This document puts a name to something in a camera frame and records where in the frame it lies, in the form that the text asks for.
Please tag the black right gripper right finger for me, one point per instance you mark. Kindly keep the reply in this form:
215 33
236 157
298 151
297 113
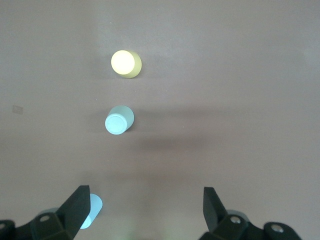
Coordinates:
225 225

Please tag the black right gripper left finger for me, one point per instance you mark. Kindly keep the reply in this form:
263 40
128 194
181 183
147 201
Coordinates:
62 222

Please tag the pale green plastic cup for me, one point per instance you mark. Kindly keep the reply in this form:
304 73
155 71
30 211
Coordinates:
116 123

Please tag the yellow plastic cup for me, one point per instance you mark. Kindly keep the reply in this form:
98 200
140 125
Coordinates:
123 62

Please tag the light blue plastic cup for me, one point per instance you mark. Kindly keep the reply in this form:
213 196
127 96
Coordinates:
94 207

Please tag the brown table cover mat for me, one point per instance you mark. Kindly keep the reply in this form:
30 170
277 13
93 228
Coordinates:
225 100

